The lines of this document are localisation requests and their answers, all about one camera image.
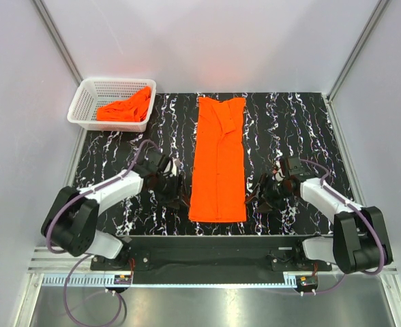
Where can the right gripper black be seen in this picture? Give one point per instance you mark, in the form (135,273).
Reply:
(266,183)

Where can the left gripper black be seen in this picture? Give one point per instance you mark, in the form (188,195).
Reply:
(176,193)

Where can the orange t shirt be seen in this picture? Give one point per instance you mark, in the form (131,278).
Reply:
(218,177)

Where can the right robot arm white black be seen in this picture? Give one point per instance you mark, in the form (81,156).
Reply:
(359,243)

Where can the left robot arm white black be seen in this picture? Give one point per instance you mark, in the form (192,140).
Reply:
(71,226)

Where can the orange t shirts in basket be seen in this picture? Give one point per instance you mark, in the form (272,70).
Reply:
(132,110)

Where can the black marble pattern mat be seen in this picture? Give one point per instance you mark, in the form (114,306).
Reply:
(274,125)

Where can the right connector box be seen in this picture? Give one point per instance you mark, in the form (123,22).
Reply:
(307,281)

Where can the connector box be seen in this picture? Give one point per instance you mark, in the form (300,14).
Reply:
(123,280)
(307,281)

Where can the left connector box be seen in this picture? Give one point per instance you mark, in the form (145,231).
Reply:
(123,280)

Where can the white plastic basket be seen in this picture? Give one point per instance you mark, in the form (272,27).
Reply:
(94,93)

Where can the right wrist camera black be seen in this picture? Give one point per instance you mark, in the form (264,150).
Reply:
(291,166)

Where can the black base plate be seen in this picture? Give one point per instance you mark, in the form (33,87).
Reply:
(161,251)

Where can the aluminium frame rail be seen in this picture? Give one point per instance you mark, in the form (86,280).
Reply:
(75,272)

